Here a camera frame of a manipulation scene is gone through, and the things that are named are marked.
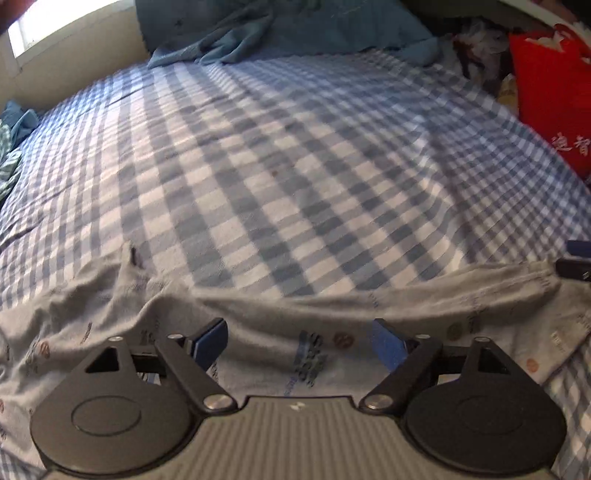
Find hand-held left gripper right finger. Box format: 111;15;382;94
359;318;509;414

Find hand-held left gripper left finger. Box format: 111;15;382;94
83;318;238;414

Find grey printed pants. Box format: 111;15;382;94
0;240;591;462

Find red cushion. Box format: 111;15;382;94
508;30;591;182

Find blue white checked bed sheet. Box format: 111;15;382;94
0;46;591;480

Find patterned cloth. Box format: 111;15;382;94
451;17;519;109

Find green checked quilt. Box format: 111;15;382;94
0;100;41;200

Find blue star curtain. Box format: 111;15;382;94
136;0;440;70

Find window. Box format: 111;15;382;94
0;0;139;71

